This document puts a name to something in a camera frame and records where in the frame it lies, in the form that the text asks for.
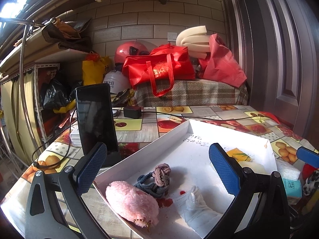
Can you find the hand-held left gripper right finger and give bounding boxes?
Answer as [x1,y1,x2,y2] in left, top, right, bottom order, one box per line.
[208,143,291,239]

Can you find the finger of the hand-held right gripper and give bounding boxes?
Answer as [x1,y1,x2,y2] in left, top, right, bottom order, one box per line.
[296,146,319,162]

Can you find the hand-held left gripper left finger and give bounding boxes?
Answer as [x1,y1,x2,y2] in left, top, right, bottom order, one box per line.
[24,142,110,239]

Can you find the orange yellow packet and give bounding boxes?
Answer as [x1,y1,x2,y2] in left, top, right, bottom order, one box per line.
[225,148,253,162]

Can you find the cow print plush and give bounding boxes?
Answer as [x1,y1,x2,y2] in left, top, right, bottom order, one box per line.
[301,169,319,196]

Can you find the white cardboard box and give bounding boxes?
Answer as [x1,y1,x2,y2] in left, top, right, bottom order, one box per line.
[93,119,278,239]

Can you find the teal tissue packet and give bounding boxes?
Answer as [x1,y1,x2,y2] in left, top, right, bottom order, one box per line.
[282,178,303,205]

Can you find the pink plush toy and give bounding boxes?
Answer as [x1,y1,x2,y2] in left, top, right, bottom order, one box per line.
[105,180,160,233]

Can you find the white sock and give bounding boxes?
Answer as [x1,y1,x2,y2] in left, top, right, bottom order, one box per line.
[174,185,225,232]

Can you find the grey hair scrunchie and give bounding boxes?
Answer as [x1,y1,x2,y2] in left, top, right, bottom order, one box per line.
[135,174,170,198]

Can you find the mauve hair scrunchie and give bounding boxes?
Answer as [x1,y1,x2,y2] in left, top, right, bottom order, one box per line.
[153,163,171,187]

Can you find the black phone stand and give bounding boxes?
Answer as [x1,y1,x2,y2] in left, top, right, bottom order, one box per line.
[100,149,122,167]

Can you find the white foam piece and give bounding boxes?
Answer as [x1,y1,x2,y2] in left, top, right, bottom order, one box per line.
[275,159,301,181]

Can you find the white power bank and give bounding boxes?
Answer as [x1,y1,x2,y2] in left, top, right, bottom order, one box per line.
[70,129,83,146]

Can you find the black smartphone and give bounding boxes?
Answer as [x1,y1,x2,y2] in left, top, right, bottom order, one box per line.
[75,83,119,156]

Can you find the fruit print tablecloth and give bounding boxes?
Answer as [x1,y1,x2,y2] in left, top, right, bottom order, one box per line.
[0,105,319,239]

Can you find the black power adapter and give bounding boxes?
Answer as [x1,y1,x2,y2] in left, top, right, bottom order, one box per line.
[124,106,142,119]

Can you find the plaid blanket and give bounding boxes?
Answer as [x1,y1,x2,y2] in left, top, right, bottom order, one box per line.
[133,78,250,107]

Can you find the black plastic bag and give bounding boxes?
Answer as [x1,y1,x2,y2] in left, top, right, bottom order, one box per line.
[40,76,83,110]

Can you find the white metal shelf rack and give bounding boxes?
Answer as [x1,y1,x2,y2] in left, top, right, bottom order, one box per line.
[32,63,60,142]

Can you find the white helmet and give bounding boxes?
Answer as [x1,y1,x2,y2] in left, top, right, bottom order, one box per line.
[103,70,132,94]

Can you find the yellow curtain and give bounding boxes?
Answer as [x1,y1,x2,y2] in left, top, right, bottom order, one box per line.
[0,77,35,165]

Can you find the yellow bag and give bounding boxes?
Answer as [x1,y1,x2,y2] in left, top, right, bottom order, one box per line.
[82,52,111,86]

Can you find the pink-red nonwoven bag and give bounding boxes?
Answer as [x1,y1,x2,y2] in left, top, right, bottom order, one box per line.
[198,33,248,88]

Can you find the grey panelled door leaf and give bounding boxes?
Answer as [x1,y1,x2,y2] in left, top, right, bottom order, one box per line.
[219,0,319,140]

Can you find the red tote bag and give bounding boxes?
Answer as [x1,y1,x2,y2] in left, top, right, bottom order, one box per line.
[122,43,196,97]

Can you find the pink helmet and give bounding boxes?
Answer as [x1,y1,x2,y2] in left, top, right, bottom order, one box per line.
[115,40,156,66]

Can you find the wooden boards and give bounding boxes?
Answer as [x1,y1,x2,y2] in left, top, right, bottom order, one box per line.
[0,33,90,76]

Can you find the steel pipe rack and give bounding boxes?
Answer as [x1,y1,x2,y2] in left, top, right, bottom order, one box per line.
[0,17,56,165]

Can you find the cream foam roll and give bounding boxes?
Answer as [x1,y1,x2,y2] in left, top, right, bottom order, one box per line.
[176,25,212,59]

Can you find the cardboard pile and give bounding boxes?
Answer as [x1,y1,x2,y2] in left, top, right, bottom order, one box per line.
[41,17,93,53]

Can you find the black cable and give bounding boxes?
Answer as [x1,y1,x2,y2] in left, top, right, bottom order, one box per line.
[32,110,78,168]
[141,108,265,123]

